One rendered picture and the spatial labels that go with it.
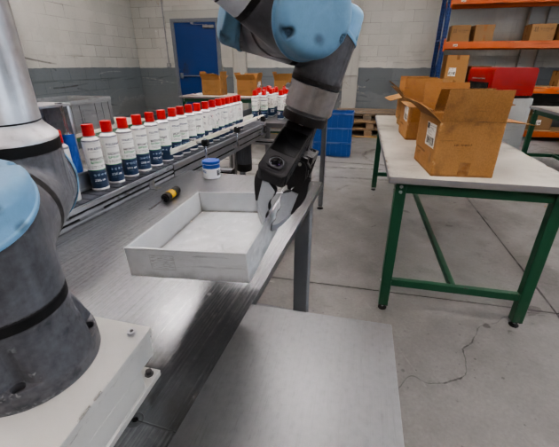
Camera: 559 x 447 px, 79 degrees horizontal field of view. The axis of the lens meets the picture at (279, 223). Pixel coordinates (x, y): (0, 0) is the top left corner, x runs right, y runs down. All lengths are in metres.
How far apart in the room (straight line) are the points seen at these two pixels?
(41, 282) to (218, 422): 0.27
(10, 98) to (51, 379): 0.31
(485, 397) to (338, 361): 1.27
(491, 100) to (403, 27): 6.35
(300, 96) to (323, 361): 0.40
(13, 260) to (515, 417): 1.71
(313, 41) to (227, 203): 0.49
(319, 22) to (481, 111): 1.42
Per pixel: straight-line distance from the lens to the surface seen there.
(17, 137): 0.50
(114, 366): 0.48
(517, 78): 5.66
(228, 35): 0.49
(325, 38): 0.36
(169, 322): 0.66
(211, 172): 1.40
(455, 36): 7.34
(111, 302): 0.75
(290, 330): 0.62
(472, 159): 1.78
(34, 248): 0.41
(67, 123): 1.25
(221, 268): 0.52
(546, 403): 1.90
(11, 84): 0.51
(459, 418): 1.68
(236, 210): 0.77
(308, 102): 0.53
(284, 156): 0.50
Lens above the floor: 1.24
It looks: 25 degrees down
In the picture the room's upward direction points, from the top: straight up
